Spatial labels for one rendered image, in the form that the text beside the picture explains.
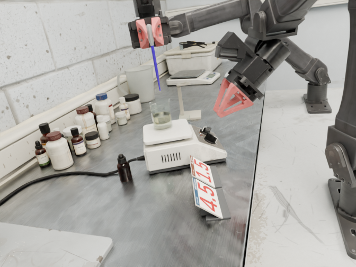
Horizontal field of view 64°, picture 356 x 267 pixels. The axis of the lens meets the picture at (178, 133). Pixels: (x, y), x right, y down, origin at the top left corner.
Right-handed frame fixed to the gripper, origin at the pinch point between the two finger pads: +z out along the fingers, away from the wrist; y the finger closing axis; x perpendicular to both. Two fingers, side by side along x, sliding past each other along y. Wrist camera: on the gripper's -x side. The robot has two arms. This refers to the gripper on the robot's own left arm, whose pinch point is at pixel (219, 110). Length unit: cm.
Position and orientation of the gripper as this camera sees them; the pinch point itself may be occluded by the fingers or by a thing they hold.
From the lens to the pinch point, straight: 67.8
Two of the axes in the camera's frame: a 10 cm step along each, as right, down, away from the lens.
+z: -6.6, 7.2, 2.1
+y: 1.2, 3.8, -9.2
